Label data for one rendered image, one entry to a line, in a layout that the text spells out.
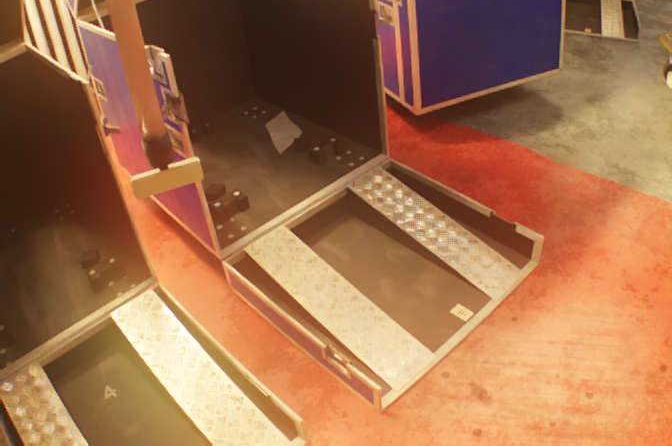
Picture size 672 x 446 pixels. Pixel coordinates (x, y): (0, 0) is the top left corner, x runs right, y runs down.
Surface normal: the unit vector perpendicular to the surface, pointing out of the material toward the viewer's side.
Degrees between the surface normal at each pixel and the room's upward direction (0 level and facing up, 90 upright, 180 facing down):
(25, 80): 90
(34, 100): 90
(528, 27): 90
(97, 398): 1
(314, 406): 0
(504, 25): 90
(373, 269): 1
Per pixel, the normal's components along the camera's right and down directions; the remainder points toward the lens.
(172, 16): 0.67, 0.36
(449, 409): -0.11, -0.81
